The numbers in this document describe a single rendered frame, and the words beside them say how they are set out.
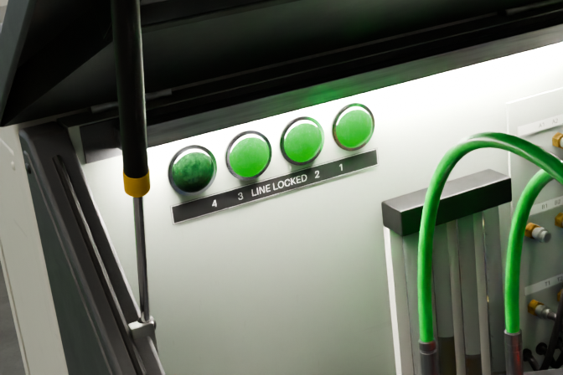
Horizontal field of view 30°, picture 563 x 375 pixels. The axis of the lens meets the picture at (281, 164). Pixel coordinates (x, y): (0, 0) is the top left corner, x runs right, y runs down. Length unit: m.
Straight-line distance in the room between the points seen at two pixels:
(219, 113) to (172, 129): 0.05
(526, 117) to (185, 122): 0.42
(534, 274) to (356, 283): 0.25
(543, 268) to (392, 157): 0.27
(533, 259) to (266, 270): 0.35
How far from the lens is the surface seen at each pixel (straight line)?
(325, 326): 1.14
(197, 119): 0.97
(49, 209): 0.94
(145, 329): 0.87
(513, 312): 1.11
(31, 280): 1.14
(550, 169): 0.85
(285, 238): 1.08
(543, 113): 1.23
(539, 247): 1.28
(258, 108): 1.00
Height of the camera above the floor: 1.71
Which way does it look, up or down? 19 degrees down
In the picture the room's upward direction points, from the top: 7 degrees counter-clockwise
